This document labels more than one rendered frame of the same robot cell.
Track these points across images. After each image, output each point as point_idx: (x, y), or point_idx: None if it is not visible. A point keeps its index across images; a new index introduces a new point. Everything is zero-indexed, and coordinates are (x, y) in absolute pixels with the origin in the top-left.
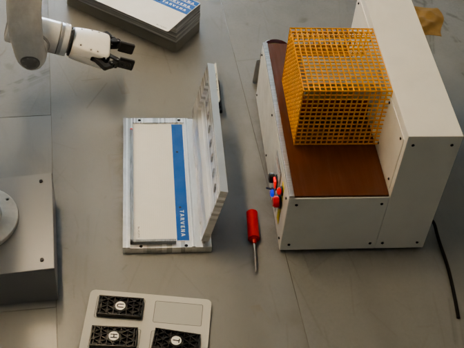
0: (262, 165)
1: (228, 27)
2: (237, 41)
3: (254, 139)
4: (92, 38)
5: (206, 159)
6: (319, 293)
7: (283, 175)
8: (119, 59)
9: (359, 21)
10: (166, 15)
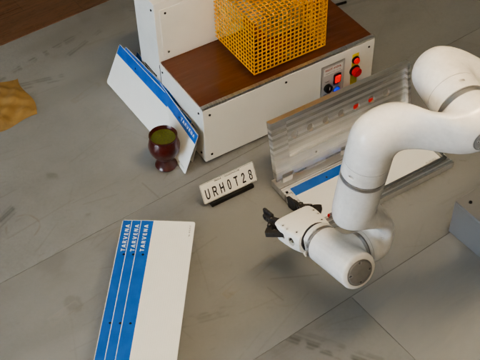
0: None
1: (103, 226)
2: (125, 209)
3: (261, 145)
4: (300, 219)
5: (346, 126)
6: (385, 61)
7: (350, 51)
8: (299, 203)
9: (177, 18)
10: (167, 236)
